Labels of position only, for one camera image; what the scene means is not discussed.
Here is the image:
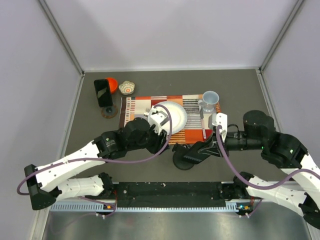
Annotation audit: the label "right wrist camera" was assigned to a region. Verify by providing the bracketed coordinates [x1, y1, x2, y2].
[208, 112, 228, 142]

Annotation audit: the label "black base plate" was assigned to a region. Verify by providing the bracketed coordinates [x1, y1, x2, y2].
[87, 182, 239, 208]

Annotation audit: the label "slotted cable duct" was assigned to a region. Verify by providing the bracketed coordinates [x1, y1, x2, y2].
[50, 201, 253, 212]

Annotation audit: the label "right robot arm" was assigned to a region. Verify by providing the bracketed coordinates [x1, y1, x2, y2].
[173, 110, 320, 229]

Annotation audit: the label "light blue cup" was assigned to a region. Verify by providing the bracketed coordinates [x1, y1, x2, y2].
[198, 90, 220, 113]

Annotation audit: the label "orange bowl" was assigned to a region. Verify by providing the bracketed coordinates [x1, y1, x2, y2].
[105, 77, 118, 94]

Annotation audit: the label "white plate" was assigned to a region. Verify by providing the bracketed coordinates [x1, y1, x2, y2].
[157, 101, 188, 135]

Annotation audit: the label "black clamp phone stand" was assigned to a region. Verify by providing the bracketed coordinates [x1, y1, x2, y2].
[172, 143, 195, 171]

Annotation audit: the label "patchwork placemat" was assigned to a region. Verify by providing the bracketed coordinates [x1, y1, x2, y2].
[119, 94, 221, 145]

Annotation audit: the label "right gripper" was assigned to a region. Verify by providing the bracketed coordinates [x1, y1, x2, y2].
[197, 129, 264, 159]

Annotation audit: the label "pink handled knife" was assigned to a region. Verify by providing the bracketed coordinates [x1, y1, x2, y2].
[199, 107, 207, 140]

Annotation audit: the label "small patterned bowl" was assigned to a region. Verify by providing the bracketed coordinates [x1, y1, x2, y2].
[118, 80, 135, 95]

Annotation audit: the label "pink handled fork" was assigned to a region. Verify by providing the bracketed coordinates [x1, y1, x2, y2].
[143, 108, 150, 118]

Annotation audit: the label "large black smartphone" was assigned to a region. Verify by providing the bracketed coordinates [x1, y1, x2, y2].
[93, 79, 113, 108]

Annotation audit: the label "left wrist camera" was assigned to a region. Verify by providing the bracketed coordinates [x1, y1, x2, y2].
[147, 106, 170, 135]

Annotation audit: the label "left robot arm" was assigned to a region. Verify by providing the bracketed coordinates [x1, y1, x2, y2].
[24, 117, 172, 210]

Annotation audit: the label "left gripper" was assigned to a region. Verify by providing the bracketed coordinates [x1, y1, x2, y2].
[127, 123, 170, 156]

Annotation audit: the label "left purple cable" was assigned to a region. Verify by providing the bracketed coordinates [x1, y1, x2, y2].
[16, 104, 173, 219]

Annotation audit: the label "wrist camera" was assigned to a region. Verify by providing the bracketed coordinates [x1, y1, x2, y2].
[147, 106, 170, 135]
[208, 112, 228, 142]

